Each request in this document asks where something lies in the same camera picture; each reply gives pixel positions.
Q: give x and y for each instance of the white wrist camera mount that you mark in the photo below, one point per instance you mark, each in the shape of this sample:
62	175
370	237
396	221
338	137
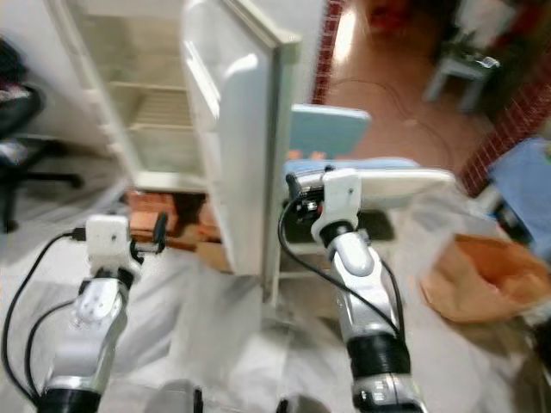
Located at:
343	196
110	241

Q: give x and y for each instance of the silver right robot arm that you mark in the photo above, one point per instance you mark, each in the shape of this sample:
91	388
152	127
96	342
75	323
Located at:
366	292

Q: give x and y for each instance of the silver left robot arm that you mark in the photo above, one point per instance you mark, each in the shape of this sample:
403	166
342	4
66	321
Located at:
86	327

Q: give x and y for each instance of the red bricks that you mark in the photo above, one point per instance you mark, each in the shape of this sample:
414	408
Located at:
151	206

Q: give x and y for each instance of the grey right robot leg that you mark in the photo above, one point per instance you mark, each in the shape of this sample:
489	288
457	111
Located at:
297	406

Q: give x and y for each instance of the grey stool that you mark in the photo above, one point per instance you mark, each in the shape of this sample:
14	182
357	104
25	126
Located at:
465	67

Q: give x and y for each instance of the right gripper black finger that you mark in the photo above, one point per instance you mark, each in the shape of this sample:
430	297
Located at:
294	188
327	169

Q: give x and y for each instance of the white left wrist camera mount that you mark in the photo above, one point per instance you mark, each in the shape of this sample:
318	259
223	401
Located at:
110	241

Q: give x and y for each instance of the black office chair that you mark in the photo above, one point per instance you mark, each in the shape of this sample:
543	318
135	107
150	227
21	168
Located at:
21	112

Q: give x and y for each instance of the white fridge cabinet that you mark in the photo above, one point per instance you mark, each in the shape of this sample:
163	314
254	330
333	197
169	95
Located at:
138	155

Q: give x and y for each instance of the blue fabric item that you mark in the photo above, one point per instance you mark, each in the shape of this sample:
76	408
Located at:
521	185

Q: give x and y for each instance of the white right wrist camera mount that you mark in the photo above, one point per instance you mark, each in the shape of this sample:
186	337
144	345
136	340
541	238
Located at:
343	196

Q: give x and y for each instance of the grey robot leg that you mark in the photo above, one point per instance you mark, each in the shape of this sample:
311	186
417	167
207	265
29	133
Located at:
297	406
176	400

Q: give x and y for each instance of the light blue plastic chair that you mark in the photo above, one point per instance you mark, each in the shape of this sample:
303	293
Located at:
327	129

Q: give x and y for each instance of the brown paper bag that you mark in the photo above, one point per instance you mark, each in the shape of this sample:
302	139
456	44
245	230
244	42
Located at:
482	275

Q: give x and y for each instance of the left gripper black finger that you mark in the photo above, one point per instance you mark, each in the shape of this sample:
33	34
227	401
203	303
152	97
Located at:
160	231

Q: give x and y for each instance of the white fridge door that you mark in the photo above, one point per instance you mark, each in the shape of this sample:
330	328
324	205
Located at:
258	129

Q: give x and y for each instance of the grey left robot leg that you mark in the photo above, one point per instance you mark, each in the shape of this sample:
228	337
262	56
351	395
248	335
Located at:
176	400

